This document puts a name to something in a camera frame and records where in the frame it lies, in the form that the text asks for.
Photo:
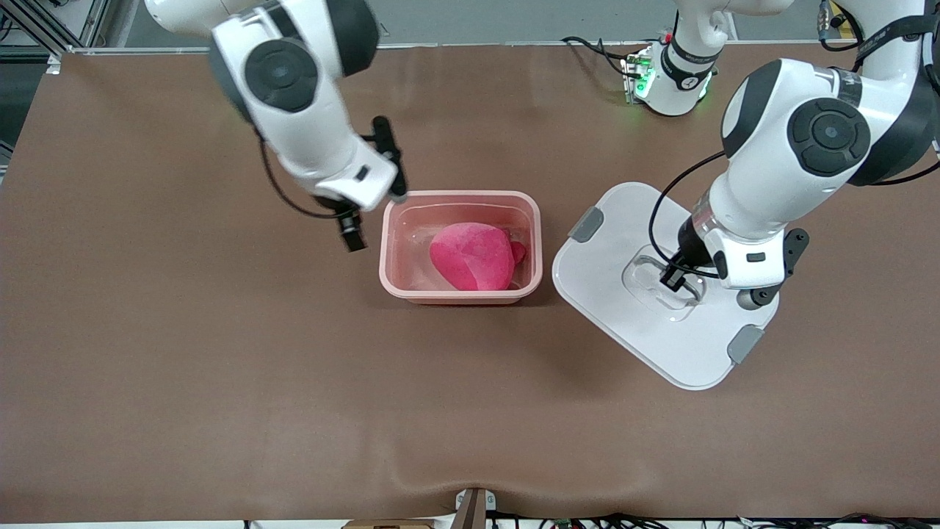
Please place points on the pink plastic box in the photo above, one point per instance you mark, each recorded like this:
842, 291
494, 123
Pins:
407, 288

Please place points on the brown table mat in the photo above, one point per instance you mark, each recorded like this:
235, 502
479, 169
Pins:
470, 404

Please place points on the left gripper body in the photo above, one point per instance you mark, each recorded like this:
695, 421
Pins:
691, 252

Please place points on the white box lid grey latches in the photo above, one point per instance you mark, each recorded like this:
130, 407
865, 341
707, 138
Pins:
624, 308

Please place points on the aluminium frame structure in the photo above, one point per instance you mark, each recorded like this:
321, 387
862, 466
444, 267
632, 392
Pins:
66, 22

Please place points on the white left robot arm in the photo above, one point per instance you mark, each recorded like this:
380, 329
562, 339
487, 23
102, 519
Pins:
793, 147

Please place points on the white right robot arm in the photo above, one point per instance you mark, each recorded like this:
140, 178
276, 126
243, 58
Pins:
294, 110

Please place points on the pink plush toy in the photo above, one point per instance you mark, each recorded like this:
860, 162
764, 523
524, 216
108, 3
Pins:
474, 257

